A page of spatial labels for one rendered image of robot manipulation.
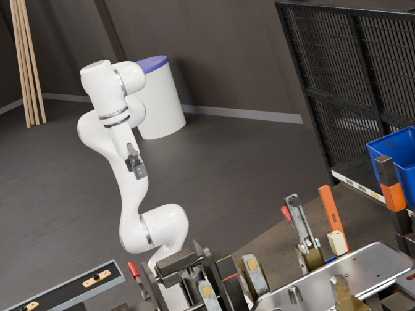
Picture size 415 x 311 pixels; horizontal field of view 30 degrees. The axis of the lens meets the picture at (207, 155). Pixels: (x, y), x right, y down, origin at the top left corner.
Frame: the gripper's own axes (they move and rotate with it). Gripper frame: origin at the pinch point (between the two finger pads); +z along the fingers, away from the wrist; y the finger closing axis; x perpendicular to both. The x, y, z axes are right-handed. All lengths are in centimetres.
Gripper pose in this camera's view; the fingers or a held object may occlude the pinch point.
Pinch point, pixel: (136, 171)
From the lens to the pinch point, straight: 214.0
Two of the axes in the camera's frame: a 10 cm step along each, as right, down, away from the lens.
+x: 8.9, -4.0, 2.2
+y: 3.2, 2.1, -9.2
